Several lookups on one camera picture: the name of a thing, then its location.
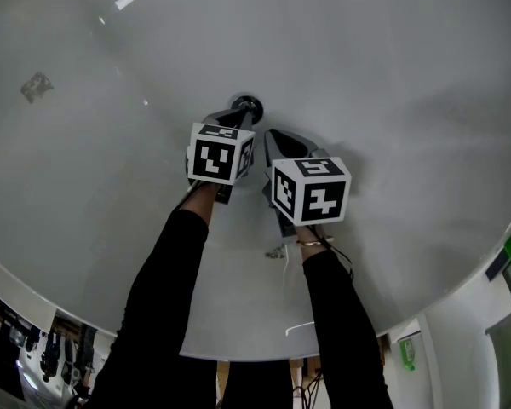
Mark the small grey crumpled scrap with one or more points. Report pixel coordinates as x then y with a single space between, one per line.
275 253

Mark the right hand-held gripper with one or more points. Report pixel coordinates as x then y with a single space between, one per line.
313 194

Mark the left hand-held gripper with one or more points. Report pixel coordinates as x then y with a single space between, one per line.
215 158

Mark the white bathtub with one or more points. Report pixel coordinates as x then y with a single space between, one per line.
366 79

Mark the chrome round drain stopper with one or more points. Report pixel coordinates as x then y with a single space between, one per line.
258 105

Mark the person's black trousers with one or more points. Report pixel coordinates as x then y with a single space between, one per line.
255 386

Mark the person's right forearm black sleeve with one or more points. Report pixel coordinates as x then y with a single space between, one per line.
345 326

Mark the cluttered dark equipment shelf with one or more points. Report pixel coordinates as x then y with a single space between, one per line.
47 356

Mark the person's left forearm black sleeve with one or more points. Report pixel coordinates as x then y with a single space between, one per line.
153 313

